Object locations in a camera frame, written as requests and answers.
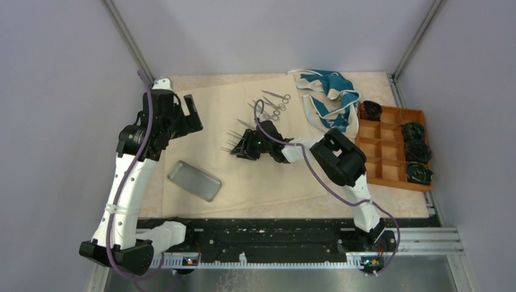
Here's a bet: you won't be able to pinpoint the metal instrument tray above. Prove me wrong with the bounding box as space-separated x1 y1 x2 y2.
167 161 222 203

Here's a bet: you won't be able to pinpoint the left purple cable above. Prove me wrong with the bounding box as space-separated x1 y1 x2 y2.
105 69 182 292

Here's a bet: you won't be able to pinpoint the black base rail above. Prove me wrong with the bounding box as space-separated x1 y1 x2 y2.
120 217 440 267

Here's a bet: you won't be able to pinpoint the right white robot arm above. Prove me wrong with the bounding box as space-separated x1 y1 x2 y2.
229 120 385 251

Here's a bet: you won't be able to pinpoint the black rolled item top-left compartment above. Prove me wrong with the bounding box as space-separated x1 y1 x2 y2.
359 100 383 122

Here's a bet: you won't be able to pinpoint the black green rolled item lower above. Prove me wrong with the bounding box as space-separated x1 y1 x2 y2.
406 162 433 185

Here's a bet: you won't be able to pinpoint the black rolled item middle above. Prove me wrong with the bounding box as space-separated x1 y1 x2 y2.
405 140 432 164

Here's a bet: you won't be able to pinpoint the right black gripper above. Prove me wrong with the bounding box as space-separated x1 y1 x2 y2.
231 129 273 161

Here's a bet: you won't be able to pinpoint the blue and beige cloth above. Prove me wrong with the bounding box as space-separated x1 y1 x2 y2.
287 69 361 140

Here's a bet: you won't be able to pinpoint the black green rolled item upper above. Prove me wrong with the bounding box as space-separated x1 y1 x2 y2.
401 122 425 142

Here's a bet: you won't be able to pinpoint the large ring scissors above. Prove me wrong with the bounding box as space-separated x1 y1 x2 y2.
237 119 256 130

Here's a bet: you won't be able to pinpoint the aluminium frame rail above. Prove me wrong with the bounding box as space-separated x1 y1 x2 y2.
96 228 465 270

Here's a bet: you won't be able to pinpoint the beige cloth drape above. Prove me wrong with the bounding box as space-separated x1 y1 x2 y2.
162 74 326 217

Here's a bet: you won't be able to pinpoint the purple cable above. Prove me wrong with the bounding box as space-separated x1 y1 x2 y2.
254 99 401 277
105 69 182 292

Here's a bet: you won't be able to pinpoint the orange compartment tray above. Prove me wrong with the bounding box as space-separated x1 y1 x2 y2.
355 104 432 192

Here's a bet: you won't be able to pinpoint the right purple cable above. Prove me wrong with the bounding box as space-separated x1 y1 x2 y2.
254 99 401 277

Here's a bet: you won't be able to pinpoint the steel forceps laid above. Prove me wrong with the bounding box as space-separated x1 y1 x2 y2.
253 98 281 122
248 103 262 119

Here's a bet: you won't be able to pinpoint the black green rolled item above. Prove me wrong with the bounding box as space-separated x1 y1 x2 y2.
401 122 425 142
406 162 433 185

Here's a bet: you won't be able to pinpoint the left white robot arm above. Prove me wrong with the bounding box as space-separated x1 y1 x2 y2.
79 78 203 280

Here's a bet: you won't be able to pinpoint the steel surgical forceps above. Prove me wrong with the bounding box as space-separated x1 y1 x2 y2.
263 96 286 111

